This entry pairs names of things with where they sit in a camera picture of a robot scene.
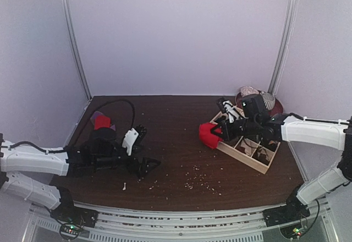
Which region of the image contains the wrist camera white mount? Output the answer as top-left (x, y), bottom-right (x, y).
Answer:
top-left (221, 100), bottom-right (240, 123)
top-left (122, 128), bottom-right (139, 156)

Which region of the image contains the dark red round plate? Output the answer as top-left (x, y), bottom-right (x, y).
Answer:
top-left (235, 93), bottom-right (284, 116)

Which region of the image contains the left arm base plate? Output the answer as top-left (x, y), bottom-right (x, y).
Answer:
top-left (49, 206), bottom-right (98, 228)

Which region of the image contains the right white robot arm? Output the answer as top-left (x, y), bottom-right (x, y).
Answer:
top-left (211, 94), bottom-right (351, 221)

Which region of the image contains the purple orange striped sock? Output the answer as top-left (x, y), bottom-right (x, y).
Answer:
top-left (90, 111), bottom-right (116, 131)

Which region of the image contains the brown argyle sock roll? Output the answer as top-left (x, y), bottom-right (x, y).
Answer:
top-left (252, 148), bottom-right (270, 165)

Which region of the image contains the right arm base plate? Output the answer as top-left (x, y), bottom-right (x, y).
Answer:
top-left (262, 205), bottom-right (310, 227)

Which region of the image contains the patterned white bowl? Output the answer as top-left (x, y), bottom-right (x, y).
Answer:
top-left (240, 86), bottom-right (260, 97)

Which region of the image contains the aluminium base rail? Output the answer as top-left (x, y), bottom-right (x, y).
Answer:
top-left (23, 194), bottom-right (337, 242)

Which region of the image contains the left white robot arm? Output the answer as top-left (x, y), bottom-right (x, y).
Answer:
top-left (1, 126), bottom-right (161, 222)

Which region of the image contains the striped grey cup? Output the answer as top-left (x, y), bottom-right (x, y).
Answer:
top-left (261, 92), bottom-right (276, 111)

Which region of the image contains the red sock with striped cuff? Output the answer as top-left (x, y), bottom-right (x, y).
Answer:
top-left (94, 115), bottom-right (111, 130)

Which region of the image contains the right aluminium frame post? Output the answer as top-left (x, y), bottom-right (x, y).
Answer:
top-left (268, 0), bottom-right (299, 96)

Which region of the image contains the aluminium frame post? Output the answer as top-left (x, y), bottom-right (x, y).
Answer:
top-left (61, 0), bottom-right (92, 101)
top-left (268, 0), bottom-right (299, 96)

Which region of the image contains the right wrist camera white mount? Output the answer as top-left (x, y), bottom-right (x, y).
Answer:
top-left (221, 100), bottom-right (240, 123)

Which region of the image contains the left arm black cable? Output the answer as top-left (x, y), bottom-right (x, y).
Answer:
top-left (0, 98), bottom-right (136, 155)

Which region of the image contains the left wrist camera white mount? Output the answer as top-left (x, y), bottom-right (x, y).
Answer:
top-left (122, 128), bottom-right (139, 156)

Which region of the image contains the wooden compartment organiser box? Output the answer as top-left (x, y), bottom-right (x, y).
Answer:
top-left (210, 109), bottom-right (282, 174)

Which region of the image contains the left aluminium frame post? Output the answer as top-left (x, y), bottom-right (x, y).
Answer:
top-left (61, 0), bottom-right (92, 101)

